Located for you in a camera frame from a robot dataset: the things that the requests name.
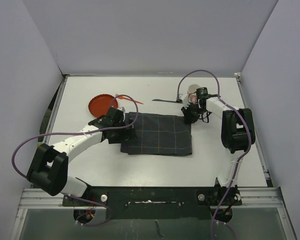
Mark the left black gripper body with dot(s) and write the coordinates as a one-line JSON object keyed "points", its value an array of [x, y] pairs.
{"points": [[121, 134]]}

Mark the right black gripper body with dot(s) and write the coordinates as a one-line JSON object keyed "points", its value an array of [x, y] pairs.
{"points": [[193, 111]]}

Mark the pink white mug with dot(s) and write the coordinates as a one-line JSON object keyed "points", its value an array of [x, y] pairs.
{"points": [[193, 91]]}

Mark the dark checked cloth placemat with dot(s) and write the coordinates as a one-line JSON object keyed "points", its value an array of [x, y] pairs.
{"points": [[163, 135]]}

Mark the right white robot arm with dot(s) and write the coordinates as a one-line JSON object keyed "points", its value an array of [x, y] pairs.
{"points": [[237, 132]]}

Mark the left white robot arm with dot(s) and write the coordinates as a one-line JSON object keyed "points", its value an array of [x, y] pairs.
{"points": [[49, 167]]}

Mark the orange round plate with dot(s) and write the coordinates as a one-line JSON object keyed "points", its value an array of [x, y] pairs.
{"points": [[99, 105]]}

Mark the orange plastic fork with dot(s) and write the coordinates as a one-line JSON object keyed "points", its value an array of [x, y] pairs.
{"points": [[121, 97]]}

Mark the blue plastic knife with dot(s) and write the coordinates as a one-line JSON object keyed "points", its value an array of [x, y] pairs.
{"points": [[164, 101]]}

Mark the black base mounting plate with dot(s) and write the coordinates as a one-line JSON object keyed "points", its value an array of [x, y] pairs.
{"points": [[166, 203]]}

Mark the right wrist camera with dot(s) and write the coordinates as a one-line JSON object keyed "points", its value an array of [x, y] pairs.
{"points": [[187, 99]]}

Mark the aluminium frame rail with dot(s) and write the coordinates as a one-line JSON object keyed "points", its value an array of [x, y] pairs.
{"points": [[35, 198]]}

